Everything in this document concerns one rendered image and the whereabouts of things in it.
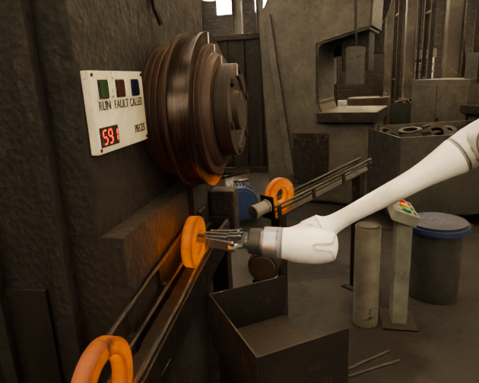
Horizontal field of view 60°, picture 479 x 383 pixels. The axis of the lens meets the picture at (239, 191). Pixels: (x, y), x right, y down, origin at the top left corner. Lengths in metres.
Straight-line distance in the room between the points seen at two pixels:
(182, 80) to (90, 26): 0.27
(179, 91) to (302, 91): 2.91
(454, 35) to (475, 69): 5.11
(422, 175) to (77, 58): 0.88
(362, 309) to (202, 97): 1.39
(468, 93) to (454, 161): 3.83
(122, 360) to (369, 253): 1.40
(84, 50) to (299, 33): 3.16
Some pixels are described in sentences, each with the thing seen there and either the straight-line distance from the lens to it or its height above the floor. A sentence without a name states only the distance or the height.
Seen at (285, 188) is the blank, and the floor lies 0.73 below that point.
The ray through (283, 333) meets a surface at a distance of 1.08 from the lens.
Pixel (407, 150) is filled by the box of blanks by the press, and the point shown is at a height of 0.65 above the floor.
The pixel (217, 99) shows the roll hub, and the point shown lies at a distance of 1.20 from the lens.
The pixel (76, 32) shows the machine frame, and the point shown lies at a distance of 0.98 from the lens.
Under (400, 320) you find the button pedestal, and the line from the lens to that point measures 2.28.
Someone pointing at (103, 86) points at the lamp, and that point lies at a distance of 0.99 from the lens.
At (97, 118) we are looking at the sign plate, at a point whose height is 1.14.
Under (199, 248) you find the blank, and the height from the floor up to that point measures 0.72.
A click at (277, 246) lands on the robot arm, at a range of 1.16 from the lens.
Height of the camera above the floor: 1.21
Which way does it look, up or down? 15 degrees down
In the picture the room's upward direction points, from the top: 3 degrees counter-clockwise
